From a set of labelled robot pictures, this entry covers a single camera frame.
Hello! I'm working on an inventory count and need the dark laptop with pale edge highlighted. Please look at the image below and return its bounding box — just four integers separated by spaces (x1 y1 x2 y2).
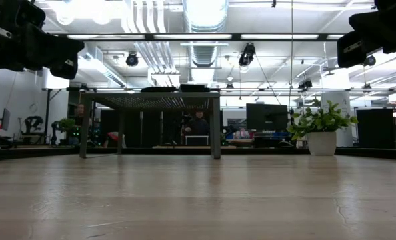
184 135 210 147

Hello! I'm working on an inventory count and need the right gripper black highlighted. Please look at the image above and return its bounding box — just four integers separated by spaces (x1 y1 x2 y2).
337 9 396 69

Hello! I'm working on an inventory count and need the red background item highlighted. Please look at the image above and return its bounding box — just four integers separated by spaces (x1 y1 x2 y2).
103 131 127 149

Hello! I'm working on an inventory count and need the white round pillar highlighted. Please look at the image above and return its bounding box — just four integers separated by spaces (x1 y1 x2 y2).
320 91 354 148

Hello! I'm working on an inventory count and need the grey monitor on arm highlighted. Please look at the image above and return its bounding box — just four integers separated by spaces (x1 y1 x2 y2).
0 107 12 132

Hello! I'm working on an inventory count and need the black teardrop plate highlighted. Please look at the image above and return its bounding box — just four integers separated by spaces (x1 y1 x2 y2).
140 86 179 93

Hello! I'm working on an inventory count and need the thin hanging cable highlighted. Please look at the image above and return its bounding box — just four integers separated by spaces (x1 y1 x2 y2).
289 0 295 111

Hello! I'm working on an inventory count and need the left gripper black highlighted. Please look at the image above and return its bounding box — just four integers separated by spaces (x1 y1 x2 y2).
0 0 85 80

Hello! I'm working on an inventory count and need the small green background plant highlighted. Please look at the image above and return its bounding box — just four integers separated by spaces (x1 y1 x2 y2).
57 117 77 145

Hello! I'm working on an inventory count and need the black computer monitor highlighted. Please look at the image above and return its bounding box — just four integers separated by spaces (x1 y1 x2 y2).
245 103 289 132

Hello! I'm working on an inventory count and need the green plant in white pot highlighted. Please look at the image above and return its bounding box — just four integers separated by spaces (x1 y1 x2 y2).
286 99 359 157

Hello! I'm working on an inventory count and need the round silver air duct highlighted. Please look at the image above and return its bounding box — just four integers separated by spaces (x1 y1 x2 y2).
181 0 231 33

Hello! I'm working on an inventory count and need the black overhead camera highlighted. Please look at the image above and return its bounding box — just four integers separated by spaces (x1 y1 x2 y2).
238 42 257 67

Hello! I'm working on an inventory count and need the black partition panel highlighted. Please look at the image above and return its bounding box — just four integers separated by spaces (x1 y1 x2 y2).
355 108 396 149

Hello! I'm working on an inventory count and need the grey perforated metal shelf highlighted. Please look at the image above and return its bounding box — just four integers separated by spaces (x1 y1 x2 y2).
79 92 222 160

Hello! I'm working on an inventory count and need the person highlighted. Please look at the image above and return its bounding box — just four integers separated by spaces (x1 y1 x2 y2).
183 111 211 137
73 103 86 146

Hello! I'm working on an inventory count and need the black aluminium rig frame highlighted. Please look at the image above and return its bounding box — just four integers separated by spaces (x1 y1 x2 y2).
0 32 396 161

